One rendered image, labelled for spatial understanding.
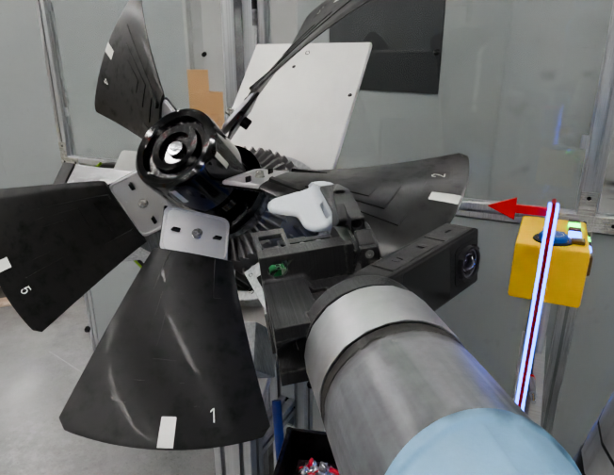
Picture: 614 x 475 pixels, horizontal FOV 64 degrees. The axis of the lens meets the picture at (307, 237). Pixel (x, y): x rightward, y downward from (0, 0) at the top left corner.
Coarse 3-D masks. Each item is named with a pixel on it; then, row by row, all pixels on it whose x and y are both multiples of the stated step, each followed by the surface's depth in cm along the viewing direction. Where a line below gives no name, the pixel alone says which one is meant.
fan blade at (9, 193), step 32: (0, 192) 72; (32, 192) 71; (64, 192) 70; (96, 192) 69; (0, 224) 72; (32, 224) 71; (64, 224) 71; (96, 224) 71; (128, 224) 71; (0, 256) 73; (32, 256) 72; (64, 256) 72; (96, 256) 72; (64, 288) 73; (32, 320) 74
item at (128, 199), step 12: (120, 180) 69; (132, 180) 69; (120, 192) 70; (132, 192) 70; (144, 192) 70; (120, 204) 70; (132, 204) 70; (156, 204) 70; (168, 204) 70; (132, 216) 71; (144, 216) 71; (156, 216) 71; (144, 228) 72; (156, 228) 72
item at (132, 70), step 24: (120, 24) 82; (144, 24) 76; (120, 48) 82; (144, 48) 75; (120, 72) 82; (144, 72) 75; (96, 96) 89; (120, 96) 83; (144, 96) 76; (120, 120) 85; (144, 120) 78
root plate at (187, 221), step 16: (176, 208) 64; (176, 224) 64; (192, 224) 65; (208, 224) 66; (224, 224) 67; (160, 240) 62; (176, 240) 63; (192, 240) 64; (208, 240) 65; (224, 240) 67; (224, 256) 66
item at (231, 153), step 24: (168, 120) 65; (192, 120) 64; (144, 144) 65; (168, 144) 65; (192, 144) 62; (216, 144) 61; (144, 168) 63; (168, 168) 62; (192, 168) 60; (216, 168) 62; (240, 168) 67; (168, 192) 62; (192, 192) 62; (216, 192) 64; (240, 192) 70; (264, 192) 71; (240, 216) 69
